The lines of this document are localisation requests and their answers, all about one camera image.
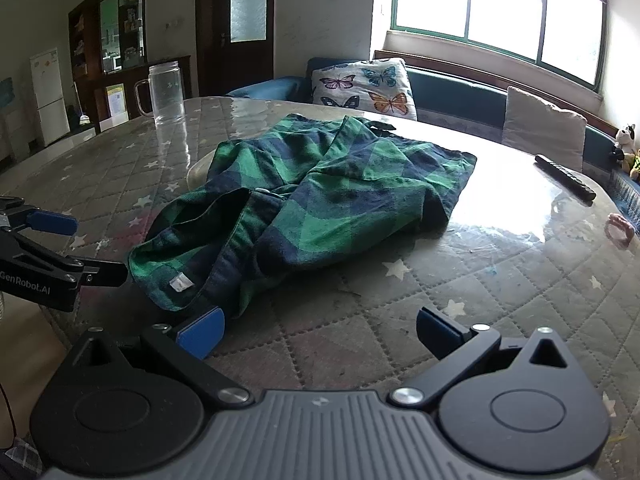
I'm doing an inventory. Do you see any green and navy plaid shirt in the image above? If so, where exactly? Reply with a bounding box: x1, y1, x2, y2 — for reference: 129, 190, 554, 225
127, 114, 478, 318

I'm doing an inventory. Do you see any low dark wooden sideboard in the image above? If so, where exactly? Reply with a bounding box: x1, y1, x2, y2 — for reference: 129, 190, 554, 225
102, 55, 193, 126

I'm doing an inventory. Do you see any white butterfly print pillow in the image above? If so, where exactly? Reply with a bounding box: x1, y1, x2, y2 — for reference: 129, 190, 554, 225
311, 57, 418, 122

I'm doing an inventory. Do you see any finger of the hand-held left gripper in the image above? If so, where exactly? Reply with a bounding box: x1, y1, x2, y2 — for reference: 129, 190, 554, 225
0, 195, 79, 237
0, 227, 129, 287

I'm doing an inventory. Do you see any plain grey pillow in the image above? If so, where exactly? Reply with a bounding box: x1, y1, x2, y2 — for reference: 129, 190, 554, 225
501, 86, 588, 173

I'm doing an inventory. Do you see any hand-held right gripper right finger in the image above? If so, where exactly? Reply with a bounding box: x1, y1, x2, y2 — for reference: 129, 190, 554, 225
391, 306, 576, 408

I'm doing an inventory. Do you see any black and white cow plush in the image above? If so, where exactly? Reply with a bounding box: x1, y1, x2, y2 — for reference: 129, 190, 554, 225
614, 123, 637, 163

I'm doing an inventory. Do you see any white refrigerator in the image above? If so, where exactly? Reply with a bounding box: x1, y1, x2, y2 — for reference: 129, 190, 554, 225
29, 47, 71, 148

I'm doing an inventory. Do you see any small pink toy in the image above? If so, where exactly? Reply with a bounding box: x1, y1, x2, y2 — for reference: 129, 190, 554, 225
604, 212, 636, 250

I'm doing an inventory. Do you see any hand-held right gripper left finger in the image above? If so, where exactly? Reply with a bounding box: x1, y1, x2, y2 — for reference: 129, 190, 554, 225
65, 305, 253, 409

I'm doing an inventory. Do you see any green framed window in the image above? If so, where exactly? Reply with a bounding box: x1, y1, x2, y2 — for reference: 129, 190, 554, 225
390, 0, 608, 93

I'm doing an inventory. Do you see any blue sofa with wooden back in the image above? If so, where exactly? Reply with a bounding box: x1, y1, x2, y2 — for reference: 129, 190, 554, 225
225, 50, 640, 221

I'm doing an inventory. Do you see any black remote control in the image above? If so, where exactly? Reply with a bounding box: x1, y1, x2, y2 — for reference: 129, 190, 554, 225
534, 153, 597, 202

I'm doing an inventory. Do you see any dark wooden door, frosted pane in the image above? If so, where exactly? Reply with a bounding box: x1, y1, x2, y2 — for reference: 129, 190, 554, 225
196, 0, 276, 98

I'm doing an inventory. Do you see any clear glass mug with handle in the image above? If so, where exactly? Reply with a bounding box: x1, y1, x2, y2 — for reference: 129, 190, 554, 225
134, 61, 187, 128

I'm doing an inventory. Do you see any tall dark wooden display cabinet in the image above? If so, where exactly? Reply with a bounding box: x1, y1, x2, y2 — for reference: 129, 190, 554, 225
67, 0, 148, 121

